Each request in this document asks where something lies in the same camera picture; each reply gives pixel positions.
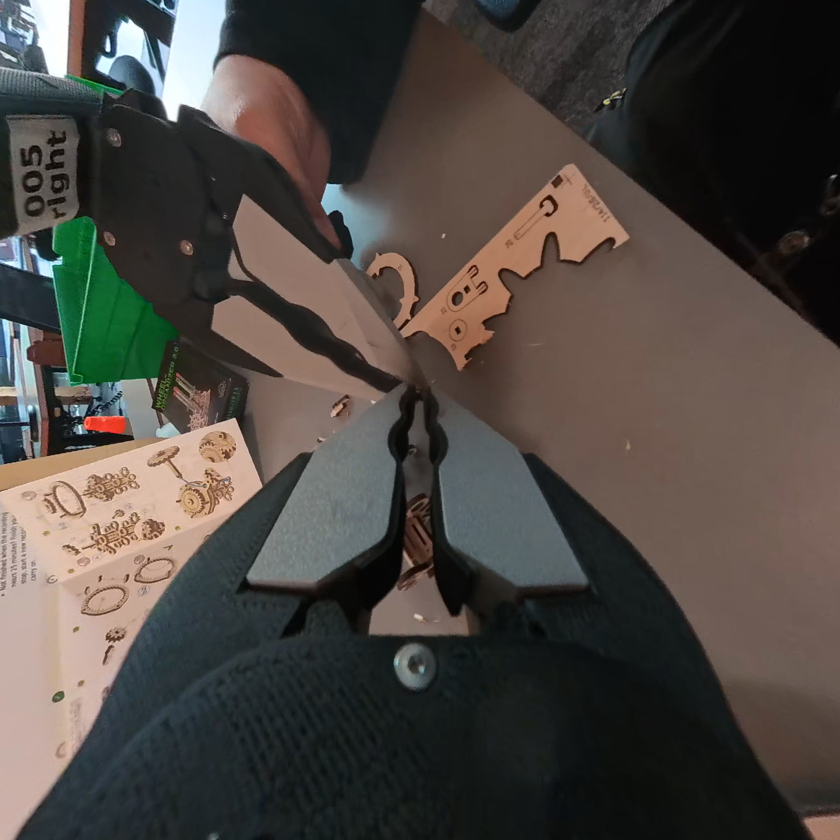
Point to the white printed note paper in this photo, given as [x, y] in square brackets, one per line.
[19, 558]

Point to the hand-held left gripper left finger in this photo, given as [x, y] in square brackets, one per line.
[328, 505]

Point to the person's right hand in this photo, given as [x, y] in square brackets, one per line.
[275, 111]

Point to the wooden oval frame with bracket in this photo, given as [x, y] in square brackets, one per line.
[417, 525]

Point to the person's dark trousers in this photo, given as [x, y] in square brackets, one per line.
[735, 131]

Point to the dark model kit box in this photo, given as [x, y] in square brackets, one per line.
[197, 394]

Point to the orange object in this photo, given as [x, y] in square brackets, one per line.
[108, 424]

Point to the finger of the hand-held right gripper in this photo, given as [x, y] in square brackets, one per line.
[256, 341]
[308, 275]

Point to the person's right forearm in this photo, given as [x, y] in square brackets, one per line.
[341, 65]

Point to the wooden offcut sheet with slots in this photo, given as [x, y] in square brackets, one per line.
[525, 262]

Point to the wooden curved hook part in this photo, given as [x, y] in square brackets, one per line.
[410, 289]

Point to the green plastic bin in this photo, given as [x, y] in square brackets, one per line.
[111, 315]

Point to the tiny wooden piece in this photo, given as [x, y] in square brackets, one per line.
[341, 407]

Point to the folded assembly instruction sheet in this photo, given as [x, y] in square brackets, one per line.
[164, 499]

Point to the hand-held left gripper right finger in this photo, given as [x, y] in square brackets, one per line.
[505, 518]

